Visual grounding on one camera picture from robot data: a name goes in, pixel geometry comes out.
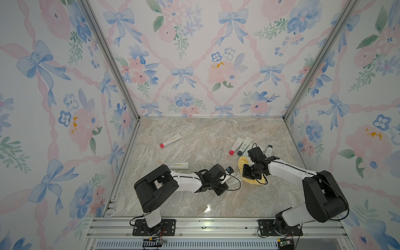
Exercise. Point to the left aluminium frame post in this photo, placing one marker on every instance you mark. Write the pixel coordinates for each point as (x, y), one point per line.
(105, 49)

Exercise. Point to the aluminium front rail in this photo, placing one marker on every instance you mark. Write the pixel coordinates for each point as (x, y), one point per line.
(214, 233)

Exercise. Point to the aluminium frame post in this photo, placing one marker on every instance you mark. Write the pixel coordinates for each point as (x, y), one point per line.
(105, 49)
(343, 18)

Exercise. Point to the dark green cap toothpaste tube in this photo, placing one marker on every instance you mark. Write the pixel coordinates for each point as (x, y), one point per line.
(244, 146)

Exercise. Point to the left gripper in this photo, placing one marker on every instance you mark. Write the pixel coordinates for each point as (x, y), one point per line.
(223, 187)

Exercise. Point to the pink cap toothpaste tube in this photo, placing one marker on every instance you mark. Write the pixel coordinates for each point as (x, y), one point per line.
(170, 140)
(236, 145)

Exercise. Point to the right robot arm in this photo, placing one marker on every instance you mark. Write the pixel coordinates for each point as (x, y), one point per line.
(324, 200)

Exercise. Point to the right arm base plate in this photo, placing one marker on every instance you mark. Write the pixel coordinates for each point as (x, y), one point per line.
(269, 227)

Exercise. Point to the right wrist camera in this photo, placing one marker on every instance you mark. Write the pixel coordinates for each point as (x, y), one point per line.
(256, 155)

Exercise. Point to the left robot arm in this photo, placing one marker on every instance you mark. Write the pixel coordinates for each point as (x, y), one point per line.
(156, 187)

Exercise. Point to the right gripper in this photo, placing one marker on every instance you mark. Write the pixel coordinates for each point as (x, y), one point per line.
(245, 175)

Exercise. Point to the black cap toothpaste tube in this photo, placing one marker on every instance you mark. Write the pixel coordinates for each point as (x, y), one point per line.
(234, 182)

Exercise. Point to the yellow cleaning cloth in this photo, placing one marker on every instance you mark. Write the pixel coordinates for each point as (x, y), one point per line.
(244, 161)

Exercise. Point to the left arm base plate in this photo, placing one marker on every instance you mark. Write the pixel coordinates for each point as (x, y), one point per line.
(167, 227)

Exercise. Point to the toothpaste tube near left arm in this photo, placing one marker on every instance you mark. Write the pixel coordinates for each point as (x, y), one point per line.
(178, 166)

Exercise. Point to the right aluminium frame post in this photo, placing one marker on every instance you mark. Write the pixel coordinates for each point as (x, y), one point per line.
(343, 18)

